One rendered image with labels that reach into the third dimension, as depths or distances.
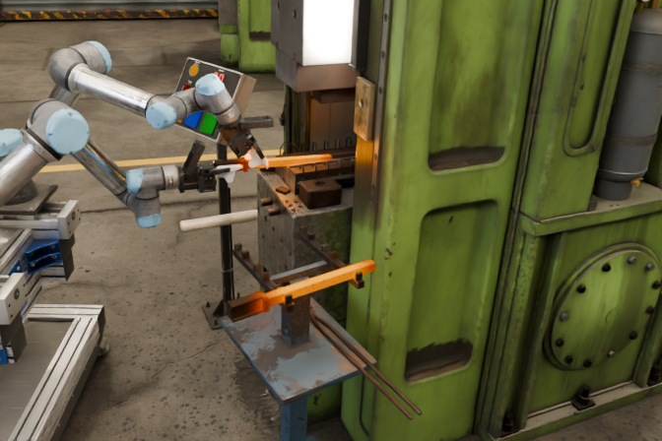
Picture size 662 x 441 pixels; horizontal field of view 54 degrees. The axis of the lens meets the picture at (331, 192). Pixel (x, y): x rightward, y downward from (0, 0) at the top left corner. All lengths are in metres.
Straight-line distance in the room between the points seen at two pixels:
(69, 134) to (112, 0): 8.21
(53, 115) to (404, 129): 0.94
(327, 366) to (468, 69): 0.91
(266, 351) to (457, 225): 0.71
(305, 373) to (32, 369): 1.23
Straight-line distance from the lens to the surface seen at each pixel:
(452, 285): 2.21
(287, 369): 1.81
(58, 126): 1.86
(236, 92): 2.51
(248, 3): 6.96
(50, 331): 2.86
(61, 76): 2.15
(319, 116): 2.40
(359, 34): 1.86
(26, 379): 2.66
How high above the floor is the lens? 1.86
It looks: 25 degrees down
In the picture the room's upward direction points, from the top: 2 degrees clockwise
